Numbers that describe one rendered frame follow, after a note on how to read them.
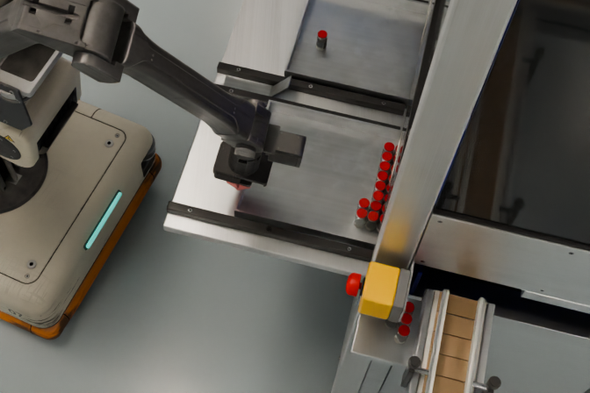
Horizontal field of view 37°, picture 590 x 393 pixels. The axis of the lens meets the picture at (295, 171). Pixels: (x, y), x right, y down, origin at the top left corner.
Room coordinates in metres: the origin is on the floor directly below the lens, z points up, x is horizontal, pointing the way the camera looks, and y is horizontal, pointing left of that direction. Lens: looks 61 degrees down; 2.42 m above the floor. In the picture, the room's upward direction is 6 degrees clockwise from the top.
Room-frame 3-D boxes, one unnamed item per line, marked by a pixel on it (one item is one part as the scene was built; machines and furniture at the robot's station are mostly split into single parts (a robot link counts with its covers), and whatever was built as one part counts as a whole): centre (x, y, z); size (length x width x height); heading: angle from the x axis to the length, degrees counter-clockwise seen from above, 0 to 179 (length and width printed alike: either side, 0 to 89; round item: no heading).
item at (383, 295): (0.58, -0.17, 1.00); 0.08 x 0.07 x 0.07; 81
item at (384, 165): (0.84, -0.17, 0.90); 0.18 x 0.02 x 0.05; 171
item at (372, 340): (0.56, -0.21, 0.87); 0.14 x 0.13 x 0.02; 81
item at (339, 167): (0.85, -0.08, 0.90); 0.34 x 0.26 x 0.04; 81
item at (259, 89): (1.05, 0.10, 0.91); 0.14 x 0.03 x 0.06; 81
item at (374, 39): (1.18, -0.15, 0.90); 0.34 x 0.26 x 0.04; 81
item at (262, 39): (1.03, -0.05, 0.87); 0.70 x 0.48 x 0.02; 171
